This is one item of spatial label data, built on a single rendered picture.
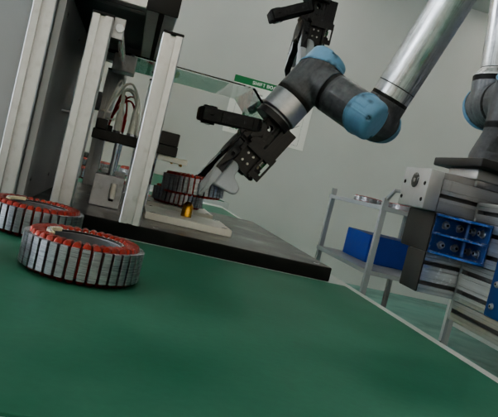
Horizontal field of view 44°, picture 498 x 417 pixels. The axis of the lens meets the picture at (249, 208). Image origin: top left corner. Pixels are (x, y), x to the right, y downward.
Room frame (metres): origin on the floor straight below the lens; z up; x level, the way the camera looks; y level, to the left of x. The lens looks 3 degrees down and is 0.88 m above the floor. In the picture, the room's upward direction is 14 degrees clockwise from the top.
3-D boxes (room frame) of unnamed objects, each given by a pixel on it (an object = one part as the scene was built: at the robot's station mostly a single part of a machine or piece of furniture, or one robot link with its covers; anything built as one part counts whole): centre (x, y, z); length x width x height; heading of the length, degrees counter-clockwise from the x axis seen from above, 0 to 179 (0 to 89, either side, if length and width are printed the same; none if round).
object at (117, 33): (1.19, 0.31, 1.04); 0.62 x 0.02 x 0.03; 12
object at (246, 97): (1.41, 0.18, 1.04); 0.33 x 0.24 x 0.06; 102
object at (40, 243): (0.57, 0.14, 0.77); 0.11 x 0.11 x 0.04
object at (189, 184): (1.11, 0.11, 0.84); 0.11 x 0.11 x 0.04
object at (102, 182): (1.08, 0.25, 0.80); 0.08 x 0.05 x 0.06; 12
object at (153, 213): (1.11, 0.11, 0.78); 0.15 x 0.15 x 0.01; 12
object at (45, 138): (1.17, 0.38, 0.92); 0.66 x 0.01 x 0.30; 12
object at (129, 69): (1.28, 0.32, 1.05); 0.06 x 0.04 x 0.04; 12
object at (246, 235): (1.22, 0.15, 0.76); 0.64 x 0.47 x 0.02; 12
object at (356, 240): (3.82, -0.91, 0.51); 1.01 x 0.60 x 1.01; 12
